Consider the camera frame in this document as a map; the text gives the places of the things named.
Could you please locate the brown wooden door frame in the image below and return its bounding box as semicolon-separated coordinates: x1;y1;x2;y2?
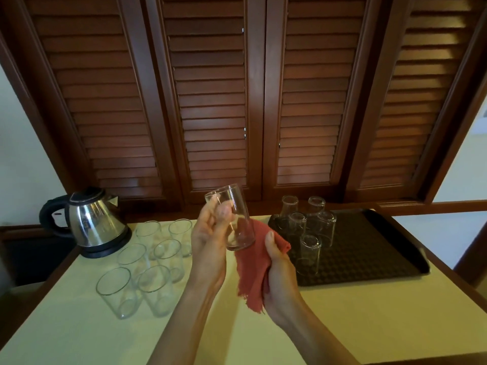
454;220;487;288

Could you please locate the dark brown textured tray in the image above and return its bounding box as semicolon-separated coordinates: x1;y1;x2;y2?
267;208;431;288

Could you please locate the group of clear glasses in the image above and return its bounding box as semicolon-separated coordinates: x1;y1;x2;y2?
95;217;194;320

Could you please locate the person's right forearm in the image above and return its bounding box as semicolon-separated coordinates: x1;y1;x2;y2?
284;303;360;365

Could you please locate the red cloth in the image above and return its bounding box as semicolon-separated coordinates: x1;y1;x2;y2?
233;217;292;314

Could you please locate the person's left forearm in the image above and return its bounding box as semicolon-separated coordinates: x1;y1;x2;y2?
146;280;216;365

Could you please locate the steel electric kettle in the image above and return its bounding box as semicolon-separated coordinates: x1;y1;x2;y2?
80;228;132;259
39;186;132;259

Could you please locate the person's right hand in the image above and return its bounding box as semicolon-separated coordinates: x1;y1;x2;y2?
262;231;305;327

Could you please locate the brown louvered wooden shutter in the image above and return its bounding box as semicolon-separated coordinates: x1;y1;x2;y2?
0;0;183;206
144;0;266;204
343;0;487;204
261;0;397;201

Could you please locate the brown wooden wall rail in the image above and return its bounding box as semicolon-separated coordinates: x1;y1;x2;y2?
375;200;487;218

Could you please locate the person's left hand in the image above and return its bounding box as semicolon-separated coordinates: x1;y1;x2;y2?
189;193;235;297

